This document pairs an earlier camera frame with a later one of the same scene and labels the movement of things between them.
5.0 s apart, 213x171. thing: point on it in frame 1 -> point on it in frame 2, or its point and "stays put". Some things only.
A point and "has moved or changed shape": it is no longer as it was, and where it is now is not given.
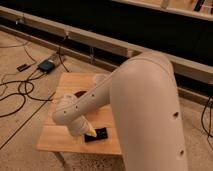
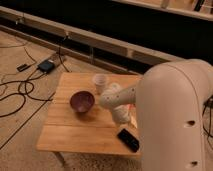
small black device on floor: (22, 67) stays put
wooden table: (57, 136) stays put
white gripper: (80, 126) -> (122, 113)
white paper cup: (100, 77) stays put
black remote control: (101, 133) has moved or changed shape
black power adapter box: (46, 66) stays put
